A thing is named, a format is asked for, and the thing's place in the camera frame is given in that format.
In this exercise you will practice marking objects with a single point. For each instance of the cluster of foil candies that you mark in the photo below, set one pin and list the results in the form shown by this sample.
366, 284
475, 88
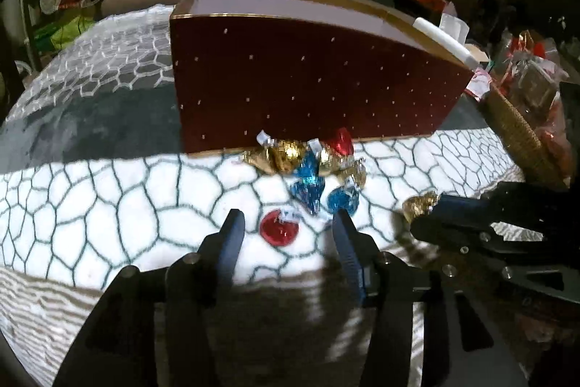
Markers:
308, 174

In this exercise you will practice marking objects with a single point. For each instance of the gold foil candy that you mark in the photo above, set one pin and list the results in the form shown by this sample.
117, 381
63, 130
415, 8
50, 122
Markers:
417, 205

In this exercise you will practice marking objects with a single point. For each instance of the dark red gift box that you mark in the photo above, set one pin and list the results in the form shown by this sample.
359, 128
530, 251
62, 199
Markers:
308, 78

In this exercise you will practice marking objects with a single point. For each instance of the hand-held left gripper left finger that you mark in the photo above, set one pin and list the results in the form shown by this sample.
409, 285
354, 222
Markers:
231, 242

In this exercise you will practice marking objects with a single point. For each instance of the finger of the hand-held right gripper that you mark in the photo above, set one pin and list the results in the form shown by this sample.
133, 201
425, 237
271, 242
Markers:
521, 205
453, 233

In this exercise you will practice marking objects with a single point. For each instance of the wicker basket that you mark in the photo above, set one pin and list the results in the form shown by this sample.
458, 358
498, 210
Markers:
521, 133

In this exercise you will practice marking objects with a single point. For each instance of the white tissue box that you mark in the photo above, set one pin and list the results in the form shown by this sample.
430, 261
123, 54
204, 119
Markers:
446, 40

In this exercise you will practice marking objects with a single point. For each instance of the green plastic bag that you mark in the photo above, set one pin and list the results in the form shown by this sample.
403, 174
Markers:
59, 34

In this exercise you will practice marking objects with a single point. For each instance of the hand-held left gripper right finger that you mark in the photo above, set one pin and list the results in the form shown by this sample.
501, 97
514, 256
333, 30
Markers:
351, 260

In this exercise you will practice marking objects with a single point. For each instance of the red foil candy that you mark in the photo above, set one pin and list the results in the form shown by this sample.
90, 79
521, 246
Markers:
279, 229

